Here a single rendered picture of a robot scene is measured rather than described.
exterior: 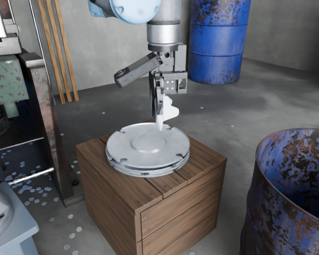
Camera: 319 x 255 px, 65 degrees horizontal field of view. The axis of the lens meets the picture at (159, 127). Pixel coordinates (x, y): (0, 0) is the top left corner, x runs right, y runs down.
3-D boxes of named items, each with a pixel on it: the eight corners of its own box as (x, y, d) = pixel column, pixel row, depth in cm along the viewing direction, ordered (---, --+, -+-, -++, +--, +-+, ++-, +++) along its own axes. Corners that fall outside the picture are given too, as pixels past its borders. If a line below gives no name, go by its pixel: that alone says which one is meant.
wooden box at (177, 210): (216, 227, 101) (228, 157, 85) (140, 288, 80) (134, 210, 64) (156, 177, 129) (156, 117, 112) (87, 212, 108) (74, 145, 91)
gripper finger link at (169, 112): (181, 131, 63) (180, 95, 60) (158, 133, 62) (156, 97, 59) (177, 128, 66) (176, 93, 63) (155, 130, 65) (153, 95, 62)
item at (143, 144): (143, 118, 106) (143, 116, 105) (204, 138, 91) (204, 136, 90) (89, 147, 85) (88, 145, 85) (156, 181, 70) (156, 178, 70)
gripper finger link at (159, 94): (164, 115, 59) (162, 78, 57) (158, 116, 59) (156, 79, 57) (160, 111, 64) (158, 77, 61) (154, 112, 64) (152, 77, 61)
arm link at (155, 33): (149, 25, 51) (143, 22, 58) (150, 48, 53) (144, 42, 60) (184, 24, 53) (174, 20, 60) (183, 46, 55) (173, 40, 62)
